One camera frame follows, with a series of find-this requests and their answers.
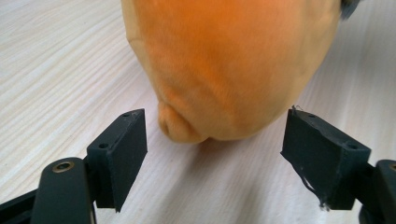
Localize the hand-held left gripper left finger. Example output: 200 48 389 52
86 108 149 214

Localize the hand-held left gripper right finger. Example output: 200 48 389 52
279 105 373 212

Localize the orange plush toy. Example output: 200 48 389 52
120 0 343 145

